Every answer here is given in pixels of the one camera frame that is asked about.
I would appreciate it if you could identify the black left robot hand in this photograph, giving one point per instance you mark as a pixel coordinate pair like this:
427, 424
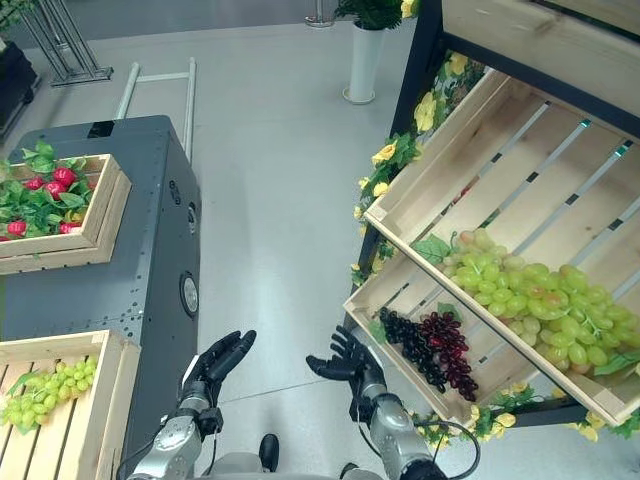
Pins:
222, 357

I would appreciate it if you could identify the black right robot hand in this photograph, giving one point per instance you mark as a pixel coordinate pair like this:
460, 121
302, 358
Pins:
360, 367

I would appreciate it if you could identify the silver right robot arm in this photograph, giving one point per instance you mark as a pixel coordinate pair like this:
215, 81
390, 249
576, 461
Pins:
395, 430

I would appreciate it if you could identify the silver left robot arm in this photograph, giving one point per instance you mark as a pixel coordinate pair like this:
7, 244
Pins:
175, 440

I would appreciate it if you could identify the dark purple grape bunch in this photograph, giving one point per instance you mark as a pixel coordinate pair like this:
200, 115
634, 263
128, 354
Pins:
407, 337

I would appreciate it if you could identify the red grape bunch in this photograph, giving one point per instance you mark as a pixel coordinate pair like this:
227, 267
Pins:
450, 345

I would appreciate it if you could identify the dark robot foot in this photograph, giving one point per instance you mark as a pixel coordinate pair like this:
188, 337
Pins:
270, 450
350, 471

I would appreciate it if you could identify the yellow flower garland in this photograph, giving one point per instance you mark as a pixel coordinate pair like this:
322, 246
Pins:
500, 405
392, 155

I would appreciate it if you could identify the green grape bunch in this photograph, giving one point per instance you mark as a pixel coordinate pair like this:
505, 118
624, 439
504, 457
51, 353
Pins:
492, 282
45, 395
580, 320

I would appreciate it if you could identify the grey metal cart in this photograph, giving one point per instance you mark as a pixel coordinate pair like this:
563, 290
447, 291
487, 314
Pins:
155, 210

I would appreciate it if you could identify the wooden crate with leaves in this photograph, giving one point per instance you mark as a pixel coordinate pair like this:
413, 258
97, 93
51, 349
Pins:
102, 220

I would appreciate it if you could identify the red fake fruit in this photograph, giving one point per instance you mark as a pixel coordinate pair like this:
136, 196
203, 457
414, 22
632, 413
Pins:
65, 175
34, 183
54, 189
69, 228
17, 228

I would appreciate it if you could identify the large wooden slatted crate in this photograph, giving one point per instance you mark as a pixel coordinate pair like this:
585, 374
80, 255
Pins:
525, 165

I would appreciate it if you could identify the tall white vase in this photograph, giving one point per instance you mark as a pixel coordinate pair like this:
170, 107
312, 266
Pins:
365, 62

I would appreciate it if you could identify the black box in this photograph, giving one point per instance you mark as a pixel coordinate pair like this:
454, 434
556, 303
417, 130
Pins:
15, 85

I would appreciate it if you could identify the metal rod stand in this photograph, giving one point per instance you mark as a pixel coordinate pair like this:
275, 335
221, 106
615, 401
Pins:
70, 45

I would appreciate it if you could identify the green plant with yellow flower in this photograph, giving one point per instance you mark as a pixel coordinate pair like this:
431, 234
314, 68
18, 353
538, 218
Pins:
375, 10

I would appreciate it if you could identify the white pipe frame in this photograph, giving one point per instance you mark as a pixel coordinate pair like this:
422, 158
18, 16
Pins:
189, 100

